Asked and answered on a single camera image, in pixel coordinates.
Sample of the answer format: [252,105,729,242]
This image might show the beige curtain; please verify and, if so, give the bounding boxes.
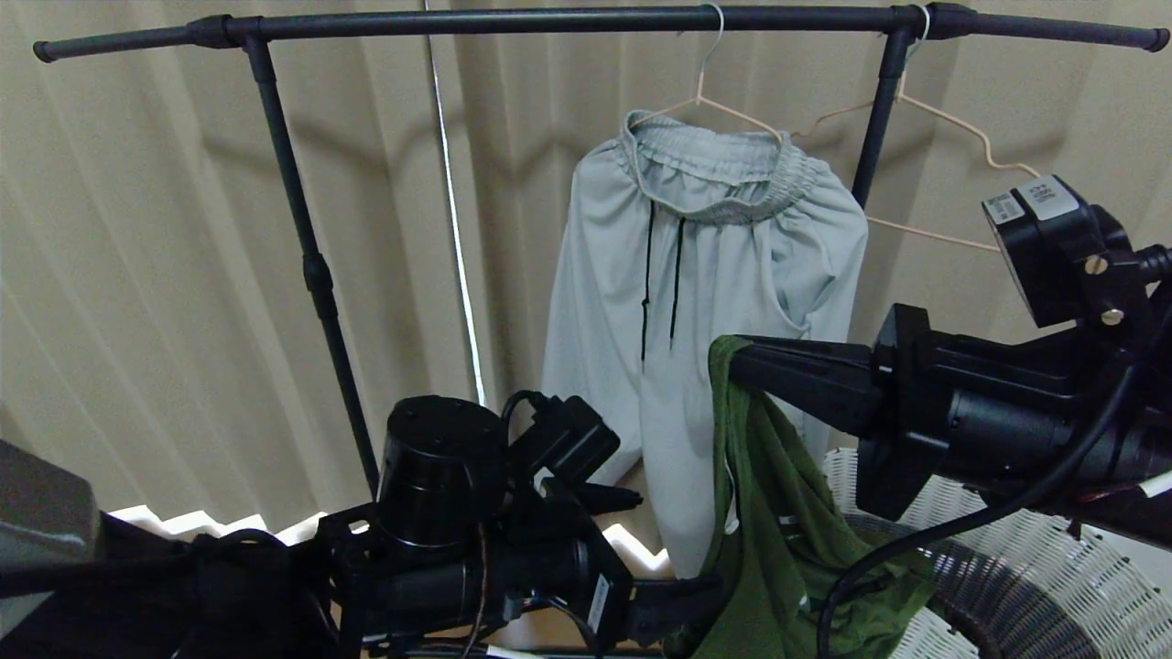
[0,0,1172,550]

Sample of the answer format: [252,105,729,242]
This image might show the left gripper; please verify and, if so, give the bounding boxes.
[366,482,724,653]

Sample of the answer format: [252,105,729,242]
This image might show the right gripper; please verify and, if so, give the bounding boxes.
[856,304,1172,521]

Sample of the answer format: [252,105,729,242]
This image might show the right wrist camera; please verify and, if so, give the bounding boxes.
[982,174,1156,330]

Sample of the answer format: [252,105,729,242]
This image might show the pink clothes hanger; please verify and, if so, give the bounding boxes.
[792,7,1045,254]
[630,5,788,147]

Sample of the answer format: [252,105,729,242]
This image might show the white laundry basket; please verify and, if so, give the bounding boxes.
[819,447,1172,659]

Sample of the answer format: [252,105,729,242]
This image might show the pale grey shorts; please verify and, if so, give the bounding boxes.
[540,110,869,579]

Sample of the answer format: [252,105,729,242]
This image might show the green garment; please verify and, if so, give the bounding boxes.
[664,334,939,659]

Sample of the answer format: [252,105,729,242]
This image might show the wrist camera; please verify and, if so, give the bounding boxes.
[982,174,1156,330]
[508,394,622,486]

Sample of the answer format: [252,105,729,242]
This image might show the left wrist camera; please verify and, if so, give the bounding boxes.
[508,394,622,486]

